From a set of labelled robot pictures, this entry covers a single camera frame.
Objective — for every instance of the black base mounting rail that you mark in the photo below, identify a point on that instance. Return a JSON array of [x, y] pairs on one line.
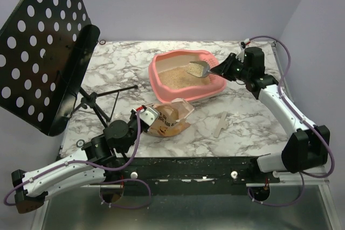
[[185, 176]]

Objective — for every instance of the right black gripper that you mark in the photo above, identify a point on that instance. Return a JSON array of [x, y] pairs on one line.
[[229, 66]]

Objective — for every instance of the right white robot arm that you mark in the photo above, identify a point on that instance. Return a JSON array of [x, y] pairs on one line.
[[307, 144]]

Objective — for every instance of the black perforated music stand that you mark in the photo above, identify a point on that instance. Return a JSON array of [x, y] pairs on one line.
[[46, 47]]

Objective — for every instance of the pink cat litter box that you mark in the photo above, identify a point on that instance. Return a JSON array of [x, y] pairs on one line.
[[181, 58]]

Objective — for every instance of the clean litter in box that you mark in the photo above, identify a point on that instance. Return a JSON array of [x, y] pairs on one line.
[[178, 78]]

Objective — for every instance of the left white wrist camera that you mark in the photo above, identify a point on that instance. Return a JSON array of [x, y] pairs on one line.
[[148, 116]]

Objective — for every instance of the beige cat litter bag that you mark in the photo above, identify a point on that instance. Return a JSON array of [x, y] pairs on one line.
[[172, 118]]

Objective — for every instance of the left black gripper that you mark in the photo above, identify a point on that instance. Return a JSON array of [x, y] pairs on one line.
[[133, 116]]

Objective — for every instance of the grey bag sealing clip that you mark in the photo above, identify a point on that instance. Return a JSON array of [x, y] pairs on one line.
[[222, 124]]

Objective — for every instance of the small round washer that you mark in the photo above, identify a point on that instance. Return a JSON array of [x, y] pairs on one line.
[[80, 143]]

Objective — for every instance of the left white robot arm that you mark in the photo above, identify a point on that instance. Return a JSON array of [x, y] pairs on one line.
[[109, 153]]

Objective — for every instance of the silver metal litter scoop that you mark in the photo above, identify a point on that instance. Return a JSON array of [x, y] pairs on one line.
[[199, 69]]

